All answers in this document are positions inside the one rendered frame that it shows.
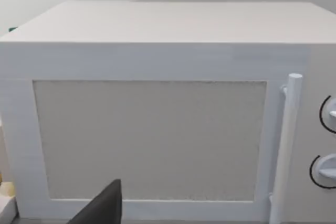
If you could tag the pale microwave door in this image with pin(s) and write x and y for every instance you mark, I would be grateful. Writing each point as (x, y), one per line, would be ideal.
(147, 140)

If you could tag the pale microwave oven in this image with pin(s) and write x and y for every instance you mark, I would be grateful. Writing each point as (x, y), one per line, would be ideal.
(168, 22)

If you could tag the pale cream object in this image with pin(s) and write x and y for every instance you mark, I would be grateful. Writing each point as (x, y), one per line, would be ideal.
(6, 197)

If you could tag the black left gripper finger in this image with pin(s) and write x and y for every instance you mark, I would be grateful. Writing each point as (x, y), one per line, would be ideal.
(106, 204)

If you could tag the white microwave knob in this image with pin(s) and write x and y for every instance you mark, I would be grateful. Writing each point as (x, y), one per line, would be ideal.
(325, 171)
(330, 113)

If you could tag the small green object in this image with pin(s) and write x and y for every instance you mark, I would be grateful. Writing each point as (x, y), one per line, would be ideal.
(12, 29)

